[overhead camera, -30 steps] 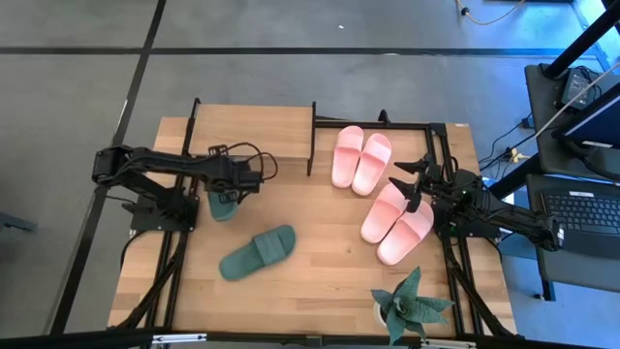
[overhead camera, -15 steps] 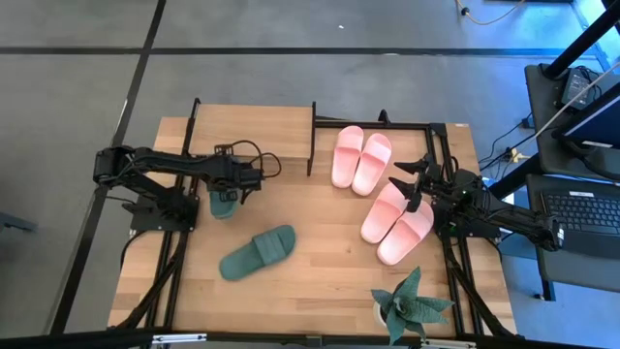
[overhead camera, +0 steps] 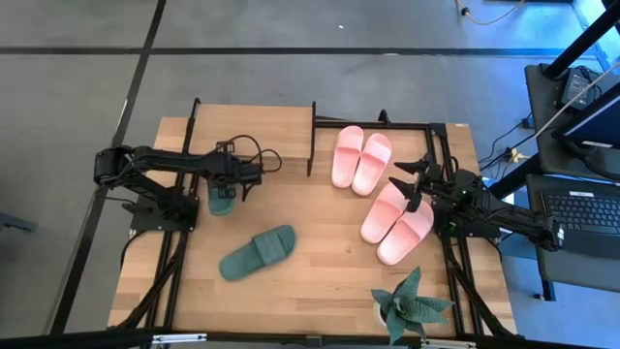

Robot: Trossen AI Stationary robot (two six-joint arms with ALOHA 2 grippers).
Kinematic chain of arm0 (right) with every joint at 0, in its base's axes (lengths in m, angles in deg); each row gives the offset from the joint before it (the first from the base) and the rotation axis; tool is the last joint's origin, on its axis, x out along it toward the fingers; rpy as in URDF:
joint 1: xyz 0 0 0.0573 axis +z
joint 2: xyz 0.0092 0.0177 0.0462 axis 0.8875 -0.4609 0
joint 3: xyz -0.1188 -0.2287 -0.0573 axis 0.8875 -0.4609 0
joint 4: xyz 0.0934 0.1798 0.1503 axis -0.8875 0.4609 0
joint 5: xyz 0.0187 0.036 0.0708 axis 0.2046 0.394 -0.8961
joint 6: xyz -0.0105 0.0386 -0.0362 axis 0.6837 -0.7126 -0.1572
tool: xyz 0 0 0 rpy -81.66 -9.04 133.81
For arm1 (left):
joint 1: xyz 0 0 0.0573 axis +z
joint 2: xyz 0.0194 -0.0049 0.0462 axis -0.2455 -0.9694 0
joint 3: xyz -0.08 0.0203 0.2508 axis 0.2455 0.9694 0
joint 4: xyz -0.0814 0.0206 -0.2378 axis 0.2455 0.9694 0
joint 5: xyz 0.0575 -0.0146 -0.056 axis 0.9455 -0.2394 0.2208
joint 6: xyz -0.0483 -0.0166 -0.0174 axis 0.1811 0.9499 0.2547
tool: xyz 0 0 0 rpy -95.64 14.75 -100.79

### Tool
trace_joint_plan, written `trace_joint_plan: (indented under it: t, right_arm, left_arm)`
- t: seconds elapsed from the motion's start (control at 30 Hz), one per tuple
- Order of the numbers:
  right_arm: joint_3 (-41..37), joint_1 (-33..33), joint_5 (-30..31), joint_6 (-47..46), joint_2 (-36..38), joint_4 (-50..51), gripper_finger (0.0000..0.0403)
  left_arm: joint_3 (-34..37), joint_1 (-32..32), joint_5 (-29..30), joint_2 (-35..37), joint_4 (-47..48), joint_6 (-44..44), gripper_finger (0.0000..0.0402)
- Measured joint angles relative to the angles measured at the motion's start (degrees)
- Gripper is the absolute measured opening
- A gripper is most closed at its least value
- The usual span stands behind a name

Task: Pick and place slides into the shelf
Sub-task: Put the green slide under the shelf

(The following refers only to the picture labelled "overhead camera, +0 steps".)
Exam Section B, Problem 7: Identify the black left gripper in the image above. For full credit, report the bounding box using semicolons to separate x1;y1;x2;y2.
208;140;266;203

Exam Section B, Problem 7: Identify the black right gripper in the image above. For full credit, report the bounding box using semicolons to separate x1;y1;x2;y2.
388;154;448;214

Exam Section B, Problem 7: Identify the pink rubber slide sandal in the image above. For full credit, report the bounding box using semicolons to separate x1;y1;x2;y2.
351;132;393;198
359;181;412;245
330;125;365;190
376;199;436;268

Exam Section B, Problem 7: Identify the green rubber slide sandal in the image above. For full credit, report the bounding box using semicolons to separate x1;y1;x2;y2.
207;176;239;217
218;223;297;282

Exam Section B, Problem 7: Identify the black slanted strut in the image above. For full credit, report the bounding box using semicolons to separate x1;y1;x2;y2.
488;152;546;200

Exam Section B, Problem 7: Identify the green artificial plant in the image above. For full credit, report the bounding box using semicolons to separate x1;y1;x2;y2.
370;266;456;347

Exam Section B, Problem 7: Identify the white plant pot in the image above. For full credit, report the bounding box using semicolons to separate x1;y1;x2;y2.
372;301;389;327

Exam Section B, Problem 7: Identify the dark desk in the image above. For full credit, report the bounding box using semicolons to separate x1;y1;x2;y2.
525;173;620;301
524;62;620;181

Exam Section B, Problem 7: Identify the black laptop keyboard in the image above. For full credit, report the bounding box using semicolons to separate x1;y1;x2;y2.
540;188;620;261

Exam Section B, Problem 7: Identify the black power adapter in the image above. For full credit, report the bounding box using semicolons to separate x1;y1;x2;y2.
560;67;591;109

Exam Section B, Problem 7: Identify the dark computer monitor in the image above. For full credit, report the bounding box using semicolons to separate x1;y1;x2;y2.
554;81;620;151

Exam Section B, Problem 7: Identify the black upright pole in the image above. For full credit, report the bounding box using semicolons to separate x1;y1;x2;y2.
542;0;620;81

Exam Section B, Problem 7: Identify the black bar with silver brackets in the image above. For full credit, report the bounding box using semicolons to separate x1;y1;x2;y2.
0;328;620;349

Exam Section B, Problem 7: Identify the black metal wire rack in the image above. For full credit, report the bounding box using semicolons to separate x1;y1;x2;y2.
181;96;319;178

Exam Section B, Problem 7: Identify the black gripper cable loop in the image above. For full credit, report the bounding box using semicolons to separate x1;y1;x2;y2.
223;134;284;175

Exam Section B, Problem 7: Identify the black aluminium table frame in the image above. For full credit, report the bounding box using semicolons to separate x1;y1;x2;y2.
108;96;517;340

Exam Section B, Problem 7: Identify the black floor cable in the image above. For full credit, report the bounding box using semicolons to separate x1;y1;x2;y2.
478;113;534;171

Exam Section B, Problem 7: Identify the white cable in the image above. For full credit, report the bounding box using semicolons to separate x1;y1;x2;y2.
532;61;620;142

